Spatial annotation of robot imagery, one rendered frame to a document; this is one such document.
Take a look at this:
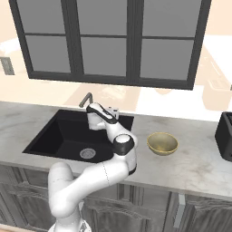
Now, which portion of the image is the grey wall socket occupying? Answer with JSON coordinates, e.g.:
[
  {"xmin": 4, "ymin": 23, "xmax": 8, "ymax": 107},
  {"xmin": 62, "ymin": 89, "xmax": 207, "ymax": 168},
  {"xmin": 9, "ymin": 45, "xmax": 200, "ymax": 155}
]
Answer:
[{"xmin": 0, "ymin": 56, "xmax": 15, "ymax": 76}]

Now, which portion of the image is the black toaster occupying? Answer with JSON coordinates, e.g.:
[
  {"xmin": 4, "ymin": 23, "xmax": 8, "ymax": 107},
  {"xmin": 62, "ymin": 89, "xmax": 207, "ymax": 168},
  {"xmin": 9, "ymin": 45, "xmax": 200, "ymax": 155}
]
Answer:
[{"xmin": 214, "ymin": 111, "xmax": 232, "ymax": 162}]

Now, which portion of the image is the dark framed window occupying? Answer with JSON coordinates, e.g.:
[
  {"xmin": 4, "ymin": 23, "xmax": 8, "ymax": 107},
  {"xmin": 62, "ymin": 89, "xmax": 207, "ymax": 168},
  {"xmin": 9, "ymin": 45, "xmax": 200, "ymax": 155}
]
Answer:
[{"xmin": 8, "ymin": 0, "xmax": 212, "ymax": 91}]

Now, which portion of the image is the grey cupboard door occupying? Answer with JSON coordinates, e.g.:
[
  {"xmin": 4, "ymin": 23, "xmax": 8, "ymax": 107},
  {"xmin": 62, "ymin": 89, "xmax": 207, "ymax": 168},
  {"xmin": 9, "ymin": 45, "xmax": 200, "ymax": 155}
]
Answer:
[
  {"xmin": 0, "ymin": 165, "xmax": 58, "ymax": 232},
  {"xmin": 183, "ymin": 196, "xmax": 232, "ymax": 232},
  {"xmin": 82, "ymin": 193, "xmax": 170, "ymax": 232}
]

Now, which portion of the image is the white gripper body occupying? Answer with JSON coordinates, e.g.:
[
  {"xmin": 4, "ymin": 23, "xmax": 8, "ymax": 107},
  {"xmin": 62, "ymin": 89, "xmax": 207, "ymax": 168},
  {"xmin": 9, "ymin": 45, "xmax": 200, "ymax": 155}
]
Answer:
[{"xmin": 108, "ymin": 106, "xmax": 121, "ymax": 120}]

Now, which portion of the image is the olive gold bowl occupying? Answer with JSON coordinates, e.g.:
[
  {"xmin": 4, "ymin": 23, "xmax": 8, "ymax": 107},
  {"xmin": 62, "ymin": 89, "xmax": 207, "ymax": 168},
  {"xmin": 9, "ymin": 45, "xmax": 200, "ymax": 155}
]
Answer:
[{"xmin": 146, "ymin": 131, "xmax": 179, "ymax": 157}]

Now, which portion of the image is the black kitchen sink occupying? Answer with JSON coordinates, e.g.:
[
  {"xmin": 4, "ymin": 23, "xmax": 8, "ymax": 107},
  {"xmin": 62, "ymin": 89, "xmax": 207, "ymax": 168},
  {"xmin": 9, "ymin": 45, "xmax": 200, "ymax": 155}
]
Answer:
[{"xmin": 22, "ymin": 108, "xmax": 135, "ymax": 164}]

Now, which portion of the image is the round metal sink drain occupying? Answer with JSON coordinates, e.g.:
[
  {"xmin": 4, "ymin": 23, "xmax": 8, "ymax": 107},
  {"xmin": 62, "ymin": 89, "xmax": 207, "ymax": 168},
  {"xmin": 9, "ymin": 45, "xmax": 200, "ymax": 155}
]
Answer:
[{"xmin": 79, "ymin": 147, "xmax": 97, "ymax": 160}]

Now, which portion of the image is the grey metal tap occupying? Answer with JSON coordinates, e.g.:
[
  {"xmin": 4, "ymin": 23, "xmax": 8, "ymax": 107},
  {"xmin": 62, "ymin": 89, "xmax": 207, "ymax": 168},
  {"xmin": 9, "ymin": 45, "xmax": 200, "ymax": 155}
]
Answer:
[{"xmin": 78, "ymin": 92, "xmax": 94, "ymax": 109}]

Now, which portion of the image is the pale grey cupboard handle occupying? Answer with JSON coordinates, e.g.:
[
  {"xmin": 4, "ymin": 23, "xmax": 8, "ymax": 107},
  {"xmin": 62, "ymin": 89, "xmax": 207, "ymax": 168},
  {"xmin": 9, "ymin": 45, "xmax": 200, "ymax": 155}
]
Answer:
[{"xmin": 174, "ymin": 194, "xmax": 187, "ymax": 229}]

